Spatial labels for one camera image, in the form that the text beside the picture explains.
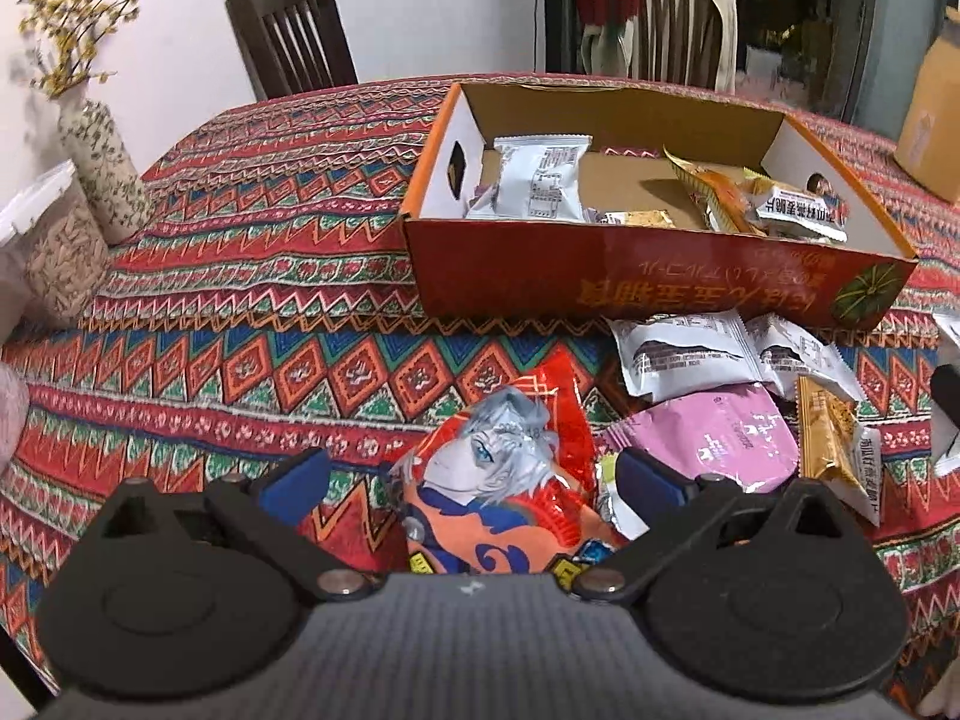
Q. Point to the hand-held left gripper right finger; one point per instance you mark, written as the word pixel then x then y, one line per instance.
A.
pixel 649 476

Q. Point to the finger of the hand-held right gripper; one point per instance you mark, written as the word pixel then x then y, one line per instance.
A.
pixel 949 412

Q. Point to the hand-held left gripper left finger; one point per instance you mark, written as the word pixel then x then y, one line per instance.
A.
pixel 296 484

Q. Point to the small silver snack packet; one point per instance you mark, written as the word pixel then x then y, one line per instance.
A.
pixel 619 517

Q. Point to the pink snack packet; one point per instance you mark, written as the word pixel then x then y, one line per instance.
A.
pixel 720 435

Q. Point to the golden brown snack packet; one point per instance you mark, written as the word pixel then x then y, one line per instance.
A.
pixel 825 427

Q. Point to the crinkled silver snack packet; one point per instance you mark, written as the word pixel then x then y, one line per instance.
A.
pixel 675 352

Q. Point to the red cartoon snack packet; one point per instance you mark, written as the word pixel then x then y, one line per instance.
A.
pixel 495 465

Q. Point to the orange cardboard box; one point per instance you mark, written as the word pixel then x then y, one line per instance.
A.
pixel 525 277

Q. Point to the white packet with black lettering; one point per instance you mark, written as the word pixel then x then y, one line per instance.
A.
pixel 802 214

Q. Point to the white snack packet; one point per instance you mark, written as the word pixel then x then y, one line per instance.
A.
pixel 949 330

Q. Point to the white packet with brown picture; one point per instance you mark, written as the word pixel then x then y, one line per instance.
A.
pixel 802 352

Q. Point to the patterned red tablecloth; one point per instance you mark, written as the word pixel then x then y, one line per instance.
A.
pixel 225 315

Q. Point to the small flat snack packet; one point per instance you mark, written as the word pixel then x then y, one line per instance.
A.
pixel 637 219

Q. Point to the orange gold snack wrapper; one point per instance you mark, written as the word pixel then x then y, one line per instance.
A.
pixel 720 195

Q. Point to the pale pink cloth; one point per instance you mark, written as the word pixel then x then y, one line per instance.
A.
pixel 11 420

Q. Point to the brown cardboard carton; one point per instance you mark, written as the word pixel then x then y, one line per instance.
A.
pixel 934 112

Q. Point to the clear container of seeds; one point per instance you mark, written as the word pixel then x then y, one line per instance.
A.
pixel 60 262

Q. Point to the patterned ceramic vase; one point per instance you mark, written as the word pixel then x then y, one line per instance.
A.
pixel 105 165

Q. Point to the pale cloth bag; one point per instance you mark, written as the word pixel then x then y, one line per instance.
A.
pixel 607 49

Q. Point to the slatted wooden chair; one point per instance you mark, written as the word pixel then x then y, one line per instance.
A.
pixel 675 30

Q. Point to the dark wooden chair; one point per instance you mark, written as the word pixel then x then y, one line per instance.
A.
pixel 292 30

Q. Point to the chair draped with cloth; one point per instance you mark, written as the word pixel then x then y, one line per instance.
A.
pixel 724 7

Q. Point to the yellow flower branches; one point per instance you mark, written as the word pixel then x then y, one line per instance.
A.
pixel 82 7

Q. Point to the black sliding door frame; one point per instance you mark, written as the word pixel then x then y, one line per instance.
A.
pixel 555 7

